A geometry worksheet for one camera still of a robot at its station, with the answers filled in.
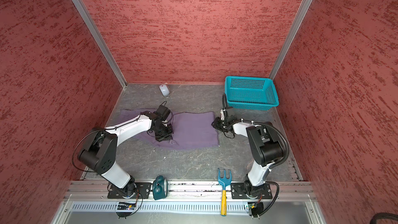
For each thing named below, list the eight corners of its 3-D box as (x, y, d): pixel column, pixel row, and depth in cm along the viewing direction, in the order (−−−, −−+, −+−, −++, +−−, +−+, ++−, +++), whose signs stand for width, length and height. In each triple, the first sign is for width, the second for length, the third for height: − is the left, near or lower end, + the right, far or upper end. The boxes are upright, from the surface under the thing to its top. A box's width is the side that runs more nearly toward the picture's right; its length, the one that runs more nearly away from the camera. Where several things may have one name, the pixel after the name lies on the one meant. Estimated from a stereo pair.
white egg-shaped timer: (165, 99, 114) (162, 91, 106) (160, 94, 117) (157, 85, 109) (171, 96, 116) (168, 87, 108) (166, 91, 119) (163, 82, 112)
